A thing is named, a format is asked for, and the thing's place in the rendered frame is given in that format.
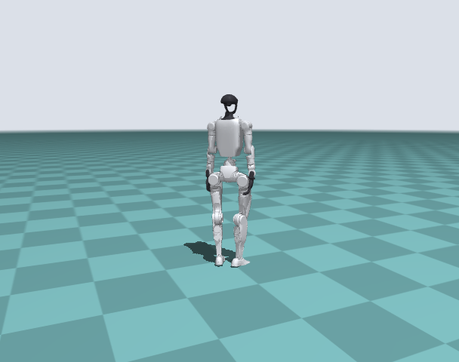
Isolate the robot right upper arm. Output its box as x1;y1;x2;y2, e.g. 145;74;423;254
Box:
239;120;252;154

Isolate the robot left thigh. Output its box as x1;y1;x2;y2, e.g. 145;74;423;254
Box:
208;171;223;225

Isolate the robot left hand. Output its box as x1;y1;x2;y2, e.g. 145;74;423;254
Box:
206;170;211;192

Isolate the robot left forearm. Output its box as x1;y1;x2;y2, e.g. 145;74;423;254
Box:
205;151;215;175

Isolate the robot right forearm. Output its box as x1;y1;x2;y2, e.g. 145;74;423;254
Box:
246;146;256;176

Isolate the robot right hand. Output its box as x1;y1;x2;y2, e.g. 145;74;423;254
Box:
243;171;255;195

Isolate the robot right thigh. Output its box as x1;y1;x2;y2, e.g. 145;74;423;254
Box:
233;172;252;226

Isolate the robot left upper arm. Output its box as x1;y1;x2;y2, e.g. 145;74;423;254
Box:
207;121;217;154

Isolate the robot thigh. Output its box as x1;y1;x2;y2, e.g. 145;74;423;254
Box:
208;171;223;225
233;172;252;226

